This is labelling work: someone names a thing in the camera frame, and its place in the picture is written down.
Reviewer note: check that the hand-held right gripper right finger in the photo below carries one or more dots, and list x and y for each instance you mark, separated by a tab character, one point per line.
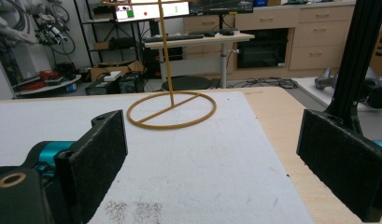
341	155

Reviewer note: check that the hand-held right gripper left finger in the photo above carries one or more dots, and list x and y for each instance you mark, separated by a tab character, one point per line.
95	155

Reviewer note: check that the grey handheld device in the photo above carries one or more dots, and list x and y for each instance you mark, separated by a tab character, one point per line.
325	81

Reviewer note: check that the black equipment case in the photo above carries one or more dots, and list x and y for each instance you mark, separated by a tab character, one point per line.
129	83

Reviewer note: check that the round white side table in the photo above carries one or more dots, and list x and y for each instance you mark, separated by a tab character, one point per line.
51	87

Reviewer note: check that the small white box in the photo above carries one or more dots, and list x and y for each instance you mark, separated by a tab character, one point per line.
112	76

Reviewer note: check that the open cardboard box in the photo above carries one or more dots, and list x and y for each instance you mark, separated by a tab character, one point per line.
101	71

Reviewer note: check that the white foam mat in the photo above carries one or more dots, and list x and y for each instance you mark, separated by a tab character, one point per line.
195	171

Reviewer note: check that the black computer tower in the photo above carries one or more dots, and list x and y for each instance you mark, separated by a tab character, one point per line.
152	62

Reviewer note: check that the large cardboard box with print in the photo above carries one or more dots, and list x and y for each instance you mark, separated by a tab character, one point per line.
381	53

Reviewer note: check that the black metal shelf rack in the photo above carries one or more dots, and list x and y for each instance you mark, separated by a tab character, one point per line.
112	43

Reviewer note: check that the black round stool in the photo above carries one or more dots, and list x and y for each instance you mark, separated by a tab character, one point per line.
187	83

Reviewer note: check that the light wooden drawer cabinet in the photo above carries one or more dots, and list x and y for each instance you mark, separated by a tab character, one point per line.
319	40

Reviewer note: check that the black built-in oven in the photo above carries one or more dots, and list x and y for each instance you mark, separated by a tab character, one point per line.
261	49

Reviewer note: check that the black keyboard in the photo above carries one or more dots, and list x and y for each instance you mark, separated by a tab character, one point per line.
173	38

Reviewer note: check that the monitor with white screen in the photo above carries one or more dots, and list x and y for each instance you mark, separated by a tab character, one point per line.
142	11

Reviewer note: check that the light wooden standing desk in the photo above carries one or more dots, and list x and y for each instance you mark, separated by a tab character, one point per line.
210	39

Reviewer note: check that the black computer mouse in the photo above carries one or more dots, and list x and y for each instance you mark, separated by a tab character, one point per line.
228	32

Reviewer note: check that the monitor with dark screen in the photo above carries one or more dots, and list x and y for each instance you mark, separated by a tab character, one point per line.
219	6

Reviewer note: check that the black aluminium frame post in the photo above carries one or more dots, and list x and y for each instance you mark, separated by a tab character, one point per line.
356	56

